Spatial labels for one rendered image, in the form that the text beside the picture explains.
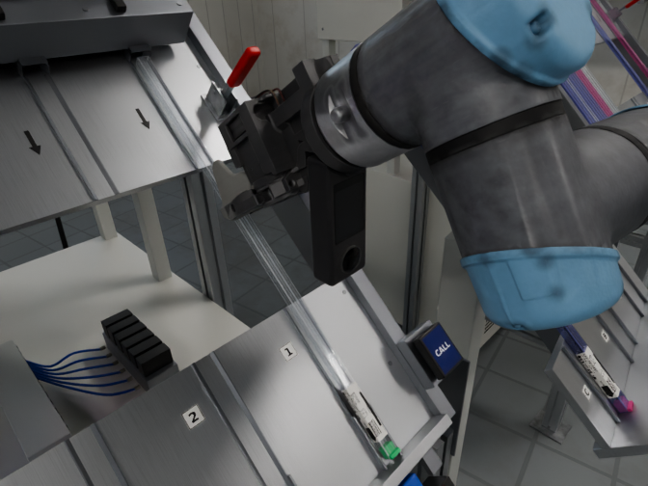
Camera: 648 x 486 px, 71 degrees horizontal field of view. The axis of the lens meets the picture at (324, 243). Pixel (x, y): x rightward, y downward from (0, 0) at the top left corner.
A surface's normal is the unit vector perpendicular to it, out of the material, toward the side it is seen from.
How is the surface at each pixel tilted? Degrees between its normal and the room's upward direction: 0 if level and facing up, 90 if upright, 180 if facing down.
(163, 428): 43
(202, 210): 90
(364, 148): 124
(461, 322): 90
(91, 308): 0
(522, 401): 0
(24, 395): 0
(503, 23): 98
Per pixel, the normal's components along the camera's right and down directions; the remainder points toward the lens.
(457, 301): -0.60, 0.41
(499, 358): -0.04, -0.87
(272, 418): 0.46, -0.41
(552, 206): 0.07, 0.00
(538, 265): -0.35, 0.21
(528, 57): -0.24, 0.86
